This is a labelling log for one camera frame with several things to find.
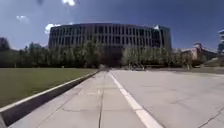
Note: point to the large curved glass building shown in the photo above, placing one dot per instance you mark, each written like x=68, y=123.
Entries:
x=110, y=38

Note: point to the row of trees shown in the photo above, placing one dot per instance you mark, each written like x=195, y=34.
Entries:
x=76, y=55

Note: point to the pale painted line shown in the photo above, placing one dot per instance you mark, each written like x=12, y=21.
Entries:
x=133, y=101

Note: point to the grey concrete slab pavement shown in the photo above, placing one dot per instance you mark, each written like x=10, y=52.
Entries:
x=173, y=100

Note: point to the dark raised kerb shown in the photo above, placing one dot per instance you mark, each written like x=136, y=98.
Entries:
x=36, y=100

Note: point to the green grass lawn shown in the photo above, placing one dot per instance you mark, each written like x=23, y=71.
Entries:
x=30, y=81

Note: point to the brown low building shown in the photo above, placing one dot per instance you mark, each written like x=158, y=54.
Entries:
x=200, y=53

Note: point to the white multi-storey building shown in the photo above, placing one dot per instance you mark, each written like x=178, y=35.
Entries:
x=221, y=41

